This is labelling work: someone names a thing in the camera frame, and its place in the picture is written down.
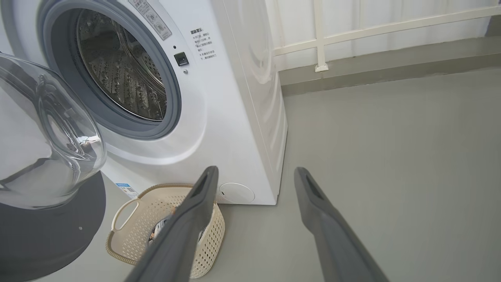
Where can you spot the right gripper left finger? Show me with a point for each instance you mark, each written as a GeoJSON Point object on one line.
{"type": "Point", "coordinates": [184, 231]}

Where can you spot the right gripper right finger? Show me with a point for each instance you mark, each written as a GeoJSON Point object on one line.
{"type": "Point", "coordinates": [328, 235]}

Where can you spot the blue cartoon print garment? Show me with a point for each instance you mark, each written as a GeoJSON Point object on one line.
{"type": "Point", "coordinates": [158, 229]}

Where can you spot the round glass washing machine door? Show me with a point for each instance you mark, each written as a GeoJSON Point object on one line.
{"type": "Point", "coordinates": [47, 235]}

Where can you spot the cream perforated laundry basket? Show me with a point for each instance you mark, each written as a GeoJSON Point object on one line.
{"type": "Point", "coordinates": [133, 237]}

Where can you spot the white front-load washing machine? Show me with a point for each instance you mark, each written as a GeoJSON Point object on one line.
{"type": "Point", "coordinates": [227, 125]}

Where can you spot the grey rubber door gasket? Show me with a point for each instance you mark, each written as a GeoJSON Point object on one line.
{"type": "Point", "coordinates": [174, 98]}

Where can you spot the black door latch socket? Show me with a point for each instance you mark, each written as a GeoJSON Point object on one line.
{"type": "Point", "coordinates": [181, 58]}

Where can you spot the round white filter cover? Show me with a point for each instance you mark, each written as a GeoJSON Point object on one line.
{"type": "Point", "coordinates": [236, 193]}

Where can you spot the blue energy label sticker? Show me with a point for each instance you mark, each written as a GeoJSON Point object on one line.
{"type": "Point", "coordinates": [127, 190]}

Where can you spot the stainless steel perforated drum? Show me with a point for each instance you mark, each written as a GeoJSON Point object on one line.
{"type": "Point", "coordinates": [117, 70]}

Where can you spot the white metal railing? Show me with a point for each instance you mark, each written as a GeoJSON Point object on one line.
{"type": "Point", "coordinates": [321, 39]}

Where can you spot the grey warning sticker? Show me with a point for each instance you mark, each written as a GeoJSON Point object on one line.
{"type": "Point", "coordinates": [154, 19]}

